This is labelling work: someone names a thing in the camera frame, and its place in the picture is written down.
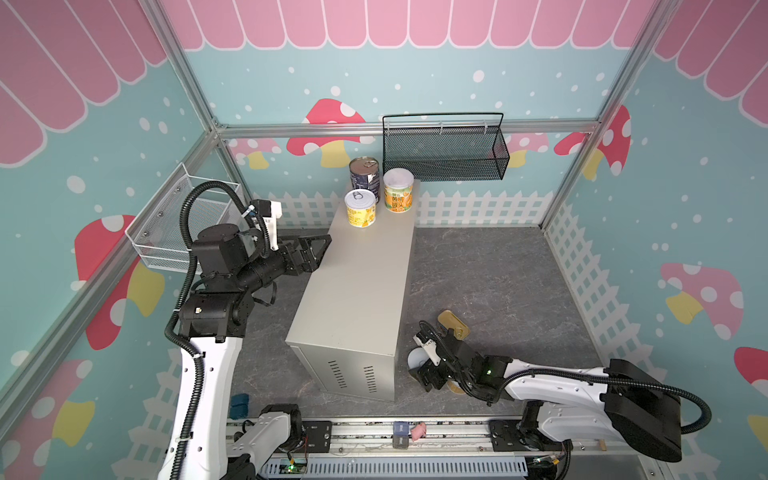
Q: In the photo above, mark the teal small object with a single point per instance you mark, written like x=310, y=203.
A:
x=239, y=406

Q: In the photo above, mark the white wire mesh basket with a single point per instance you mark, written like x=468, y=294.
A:
x=155, y=231

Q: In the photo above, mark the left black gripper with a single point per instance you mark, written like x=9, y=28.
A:
x=309, y=263

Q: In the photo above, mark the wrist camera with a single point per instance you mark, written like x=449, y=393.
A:
x=429, y=348
x=263, y=215

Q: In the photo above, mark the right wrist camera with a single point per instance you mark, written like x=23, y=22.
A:
x=429, y=348

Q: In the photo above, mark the black wire mesh basket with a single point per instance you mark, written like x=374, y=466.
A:
x=450, y=146

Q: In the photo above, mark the dark blue tall can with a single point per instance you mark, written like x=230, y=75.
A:
x=365, y=174

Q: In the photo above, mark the green circuit board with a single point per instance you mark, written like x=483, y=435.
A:
x=293, y=467

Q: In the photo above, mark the yellow can white lid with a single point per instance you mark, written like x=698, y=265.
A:
x=398, y=184

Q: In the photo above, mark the yellow can pull-tab lid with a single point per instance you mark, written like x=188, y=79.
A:
x=417, y=358
x=361, y=207
x=455, y=387

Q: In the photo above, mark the grey small block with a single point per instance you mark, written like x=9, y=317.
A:
x=400, y=435

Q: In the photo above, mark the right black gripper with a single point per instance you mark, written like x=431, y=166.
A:
x=442, y=358

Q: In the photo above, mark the pink small object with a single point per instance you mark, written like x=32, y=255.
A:
x=419, y=431

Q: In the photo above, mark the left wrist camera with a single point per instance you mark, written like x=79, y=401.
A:
x=263, y=215

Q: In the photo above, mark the gold flat sardine tin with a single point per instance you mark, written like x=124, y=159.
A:
x=452, y=323

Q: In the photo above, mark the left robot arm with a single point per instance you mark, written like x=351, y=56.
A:
x=227, y=266

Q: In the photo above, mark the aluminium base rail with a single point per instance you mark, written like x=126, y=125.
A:
x=407, y=448

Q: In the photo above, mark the grey metal cabinet counter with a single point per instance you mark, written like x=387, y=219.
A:
x=346, y=329

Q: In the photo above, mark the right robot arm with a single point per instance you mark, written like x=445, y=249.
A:
x=618, y=402

